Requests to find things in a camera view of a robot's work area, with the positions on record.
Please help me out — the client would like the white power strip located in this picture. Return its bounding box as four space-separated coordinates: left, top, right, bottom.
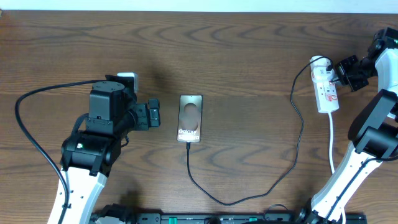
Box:
310 55 339 114

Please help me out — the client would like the Samsung Galaxy smartphone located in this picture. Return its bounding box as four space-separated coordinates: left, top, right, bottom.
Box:
177 95 203 142

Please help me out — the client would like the black charger cable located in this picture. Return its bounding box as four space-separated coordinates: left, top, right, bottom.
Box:
185 56 335 207

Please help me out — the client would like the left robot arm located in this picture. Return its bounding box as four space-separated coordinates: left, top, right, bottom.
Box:
48 72 160 223

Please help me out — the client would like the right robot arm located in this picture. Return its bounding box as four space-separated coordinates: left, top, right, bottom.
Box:
295 27 397 223

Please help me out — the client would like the white power strip cord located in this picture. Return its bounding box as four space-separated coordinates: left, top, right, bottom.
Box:
328 112 346 224

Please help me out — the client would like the right camera cable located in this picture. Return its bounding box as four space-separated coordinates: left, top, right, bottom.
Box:
323 155 398 223

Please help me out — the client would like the camera cable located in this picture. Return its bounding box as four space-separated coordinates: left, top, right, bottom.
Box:
14 79 106 224
323 155 398 223

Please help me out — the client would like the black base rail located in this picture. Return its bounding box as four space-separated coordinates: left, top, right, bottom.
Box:
90 205 368 224

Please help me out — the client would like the left camera cable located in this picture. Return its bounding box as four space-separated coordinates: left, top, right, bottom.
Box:
14 79 106 224

